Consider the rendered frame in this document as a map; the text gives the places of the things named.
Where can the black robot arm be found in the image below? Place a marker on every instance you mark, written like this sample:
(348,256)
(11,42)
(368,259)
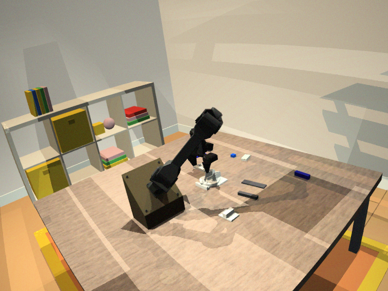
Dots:
(163,178)

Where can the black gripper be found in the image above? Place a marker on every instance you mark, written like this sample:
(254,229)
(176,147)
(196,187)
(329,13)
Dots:
(207,158)

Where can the blue rectangular block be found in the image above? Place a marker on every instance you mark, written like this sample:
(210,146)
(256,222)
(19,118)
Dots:
(302,174)

